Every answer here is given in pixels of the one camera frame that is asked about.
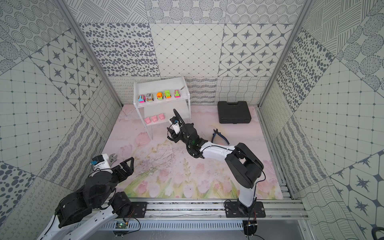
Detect pink green toy truck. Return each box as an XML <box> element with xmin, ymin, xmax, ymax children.
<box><xmin>174</xmin><ymin>90</ymin><xmax>181</xmax><ymax>98</ymax></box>

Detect orange green toy dump truck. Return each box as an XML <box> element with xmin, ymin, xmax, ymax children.
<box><xmin>164</xmin><ymin>90</ymin><xmax>172</xmax><ymax>99</ymax></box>

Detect green orange toy mixer truck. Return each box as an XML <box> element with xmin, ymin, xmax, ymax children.
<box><xmin>157</xmin><ymin>92</ymin><xmax>164</xmax><ymax>100</ymax></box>

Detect pink teal toy truck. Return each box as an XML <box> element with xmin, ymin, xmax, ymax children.
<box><xmin>138</xmin><ymin>95</ymin><xmax>146</xmax><ymax>103</ymax></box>

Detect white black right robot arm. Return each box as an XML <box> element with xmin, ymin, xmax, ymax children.
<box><xmin>167</xmin><ymin>109</ymin><xmax>266</xmax><ymax>218</ymax></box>

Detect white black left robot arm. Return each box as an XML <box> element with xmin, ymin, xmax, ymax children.
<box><xmin>38</xmin><ymin>154</ymin><xmax>135</xmax><ymax>240</ymax></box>

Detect white two-tier shelf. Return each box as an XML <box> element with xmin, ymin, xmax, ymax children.
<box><xmin>134</xmin><ymin>76</ymin><xmax>192</xmax><ymax>139</ymax></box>

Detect black plastic tool case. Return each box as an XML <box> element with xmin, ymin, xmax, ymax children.
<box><xmin>217</xmin><ymin>101</ymin><xmax>252</xmax><ymax>124</ymax></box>

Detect orange handled adjustable wrench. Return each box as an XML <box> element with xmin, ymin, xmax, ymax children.
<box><xmin>109</xmin><ymin>154</ymin><xmax>118</xmax><ymax>164</ymax></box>

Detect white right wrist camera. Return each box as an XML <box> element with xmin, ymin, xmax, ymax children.
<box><xmin>170</xmin><ymin>117</ymin><xmax>180</xmax><ymax>135</ymax></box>

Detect blue handled cutting pliers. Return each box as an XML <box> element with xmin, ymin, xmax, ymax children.
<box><xmin>211</xmin><ymin>129</ymin><xmax>230</xmax><ymax>145</ymax></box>

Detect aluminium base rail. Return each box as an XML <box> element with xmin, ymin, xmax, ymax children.
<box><xmin>101</xmin><ymin>199</ymin><xmax>309</xmax><ymax>235</ymax></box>

